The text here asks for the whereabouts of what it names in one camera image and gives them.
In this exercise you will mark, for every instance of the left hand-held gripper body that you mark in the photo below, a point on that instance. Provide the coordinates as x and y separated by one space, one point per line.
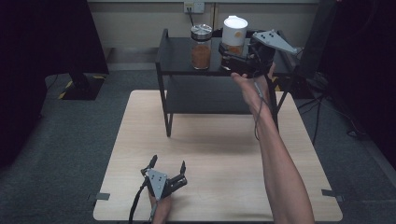
264 59

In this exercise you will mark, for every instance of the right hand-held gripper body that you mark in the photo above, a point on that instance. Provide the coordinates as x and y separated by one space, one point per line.
264 59

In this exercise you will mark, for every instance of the jar with white lid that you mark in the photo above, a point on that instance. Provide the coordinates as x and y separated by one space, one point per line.
235 31

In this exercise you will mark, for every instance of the glass jar with silver lid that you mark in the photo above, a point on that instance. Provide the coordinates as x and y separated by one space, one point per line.
201 53

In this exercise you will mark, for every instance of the black two-tier shelf rack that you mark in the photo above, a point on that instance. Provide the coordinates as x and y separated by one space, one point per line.
180 59

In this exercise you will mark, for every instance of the person's right hand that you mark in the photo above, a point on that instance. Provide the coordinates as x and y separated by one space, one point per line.
253 90

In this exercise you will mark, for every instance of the person's left hand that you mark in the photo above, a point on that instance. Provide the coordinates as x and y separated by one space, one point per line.
161 210

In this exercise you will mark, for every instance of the dark panel on stand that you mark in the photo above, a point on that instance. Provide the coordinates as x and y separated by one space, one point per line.
317 40

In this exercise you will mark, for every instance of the grey tape piece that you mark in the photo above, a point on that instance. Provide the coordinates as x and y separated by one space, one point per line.
331 194
102 196

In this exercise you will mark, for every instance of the dark curtain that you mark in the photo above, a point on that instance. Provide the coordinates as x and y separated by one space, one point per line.
364 62
46 46

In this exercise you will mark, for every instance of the black stand base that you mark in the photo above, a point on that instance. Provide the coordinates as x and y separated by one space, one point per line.
82 90

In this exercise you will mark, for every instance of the white wall socket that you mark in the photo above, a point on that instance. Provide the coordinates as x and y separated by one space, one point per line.
194 6

